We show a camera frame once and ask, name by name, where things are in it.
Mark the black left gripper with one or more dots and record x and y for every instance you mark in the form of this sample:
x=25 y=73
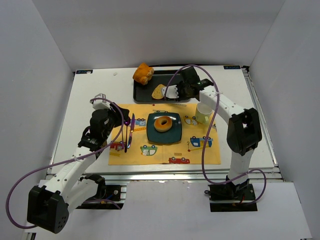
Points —
x=123 y=116

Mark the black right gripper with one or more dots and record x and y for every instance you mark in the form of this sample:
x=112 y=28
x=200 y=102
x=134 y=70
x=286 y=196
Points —
x=182 y=88

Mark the orange glazed donut bread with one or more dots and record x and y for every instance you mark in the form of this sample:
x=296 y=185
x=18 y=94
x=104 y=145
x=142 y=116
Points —
x=163 y=124

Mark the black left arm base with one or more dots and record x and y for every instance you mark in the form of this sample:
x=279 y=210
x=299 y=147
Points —
x=107 y=197

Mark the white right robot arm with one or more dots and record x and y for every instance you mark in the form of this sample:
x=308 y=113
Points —
x=243 y=130

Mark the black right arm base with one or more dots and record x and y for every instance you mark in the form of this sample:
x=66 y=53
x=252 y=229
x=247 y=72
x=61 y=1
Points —
x=221 y=201

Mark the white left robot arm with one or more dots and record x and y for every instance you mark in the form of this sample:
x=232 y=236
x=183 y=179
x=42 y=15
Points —
x=50 y=205

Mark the flat seeded bread slice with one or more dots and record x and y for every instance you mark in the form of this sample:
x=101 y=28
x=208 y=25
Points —
x=157 y=93

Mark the large orange bread loaf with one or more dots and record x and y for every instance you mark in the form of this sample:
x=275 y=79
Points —
x=143 y=74

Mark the iridescent table knife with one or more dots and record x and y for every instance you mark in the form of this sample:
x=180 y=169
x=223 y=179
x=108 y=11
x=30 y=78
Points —
x=132 y=127

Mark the purple iridescent spoon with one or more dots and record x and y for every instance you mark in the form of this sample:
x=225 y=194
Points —
x=127 y=140

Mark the black baking tray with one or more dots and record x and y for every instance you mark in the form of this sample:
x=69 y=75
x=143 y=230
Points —
x=143 y=93

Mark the pale green mug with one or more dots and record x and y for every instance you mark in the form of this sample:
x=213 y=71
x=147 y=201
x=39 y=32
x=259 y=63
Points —
x=203 y=113

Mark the right blue table label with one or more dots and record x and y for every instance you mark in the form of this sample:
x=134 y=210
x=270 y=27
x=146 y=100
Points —
x=231 y=67

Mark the blue table label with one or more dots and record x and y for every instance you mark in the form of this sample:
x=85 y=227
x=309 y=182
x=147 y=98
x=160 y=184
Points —
x=84 y=71
x=231 y=67

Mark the dark teal square plate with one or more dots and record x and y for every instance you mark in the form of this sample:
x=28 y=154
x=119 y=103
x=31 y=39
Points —
x=171 y=136

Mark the yellow cartoon car placemat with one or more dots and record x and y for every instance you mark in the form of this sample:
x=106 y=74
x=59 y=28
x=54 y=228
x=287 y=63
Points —
x=195 y=138

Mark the left blue table label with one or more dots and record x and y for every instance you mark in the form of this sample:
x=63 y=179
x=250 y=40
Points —
x=84 y=71

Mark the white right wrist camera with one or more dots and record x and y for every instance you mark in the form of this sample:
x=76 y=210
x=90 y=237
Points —
x=170 y=92

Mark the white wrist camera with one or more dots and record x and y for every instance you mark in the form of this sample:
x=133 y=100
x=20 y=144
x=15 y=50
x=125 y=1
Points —
x=100 y=101
x=170 y=92

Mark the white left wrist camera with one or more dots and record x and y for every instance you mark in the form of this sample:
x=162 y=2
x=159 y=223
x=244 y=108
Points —
x=100 y=101

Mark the aluminium table frame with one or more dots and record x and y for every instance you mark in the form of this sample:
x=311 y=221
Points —
x=164 y=200

